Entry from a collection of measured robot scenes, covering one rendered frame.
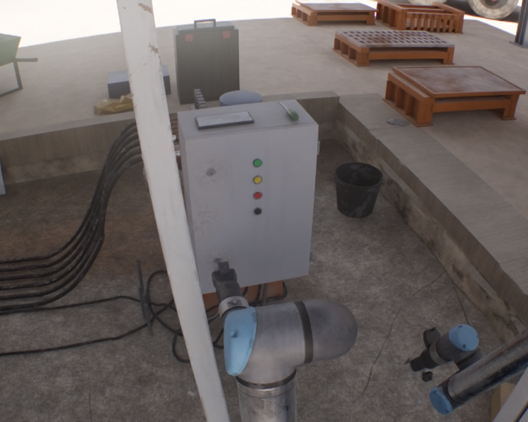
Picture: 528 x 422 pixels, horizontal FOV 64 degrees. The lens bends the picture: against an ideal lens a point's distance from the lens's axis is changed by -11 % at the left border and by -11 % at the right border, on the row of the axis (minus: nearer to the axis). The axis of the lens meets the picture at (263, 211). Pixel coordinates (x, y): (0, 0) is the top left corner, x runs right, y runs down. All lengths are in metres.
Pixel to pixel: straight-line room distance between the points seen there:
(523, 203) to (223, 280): 2.18
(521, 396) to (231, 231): 1.16
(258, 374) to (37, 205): 3.04
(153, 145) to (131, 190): 2.59
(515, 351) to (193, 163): 1.00
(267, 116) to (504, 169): 2.31
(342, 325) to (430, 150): 2.74
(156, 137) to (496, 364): 0.95
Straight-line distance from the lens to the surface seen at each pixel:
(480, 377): 1.28
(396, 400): 2.25
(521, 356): 1.16
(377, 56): 5.28
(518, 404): 0.59
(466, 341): 1.50
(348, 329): 0.87
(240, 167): 1.43
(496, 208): 3.00
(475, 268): 2.73
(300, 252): 1.68
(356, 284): 2.72
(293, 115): 1.44
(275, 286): 2.55
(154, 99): 0.98
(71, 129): 3.83
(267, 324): 0.81
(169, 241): 1.09
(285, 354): 0.82
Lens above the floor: 1.84
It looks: 35 degrees down
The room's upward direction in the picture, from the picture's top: straight up
